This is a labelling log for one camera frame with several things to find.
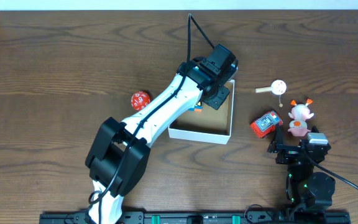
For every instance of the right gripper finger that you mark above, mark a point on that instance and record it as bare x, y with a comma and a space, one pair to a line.
314, 129
277, 142

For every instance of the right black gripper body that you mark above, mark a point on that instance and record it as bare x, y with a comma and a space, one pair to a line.
288, 155

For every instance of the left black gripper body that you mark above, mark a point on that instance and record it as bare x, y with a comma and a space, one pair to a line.
220, 98

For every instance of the colourful puzzle cube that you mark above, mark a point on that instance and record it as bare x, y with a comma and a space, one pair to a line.
197, 107

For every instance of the pink white pig toy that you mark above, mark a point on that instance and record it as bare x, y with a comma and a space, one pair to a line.
299, 114

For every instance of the red toy fire truck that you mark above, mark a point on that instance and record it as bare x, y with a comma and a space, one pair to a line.
266, 124

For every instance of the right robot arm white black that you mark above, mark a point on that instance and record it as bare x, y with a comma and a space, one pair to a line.
307, 189

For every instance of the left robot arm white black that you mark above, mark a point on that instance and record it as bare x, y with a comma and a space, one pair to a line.
118, 156

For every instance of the white cardboard box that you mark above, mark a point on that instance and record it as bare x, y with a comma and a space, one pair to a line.
207, 125

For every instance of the red many-sided die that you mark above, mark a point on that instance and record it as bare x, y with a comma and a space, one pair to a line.
140, 100

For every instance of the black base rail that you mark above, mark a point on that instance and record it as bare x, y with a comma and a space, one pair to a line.
249, 217

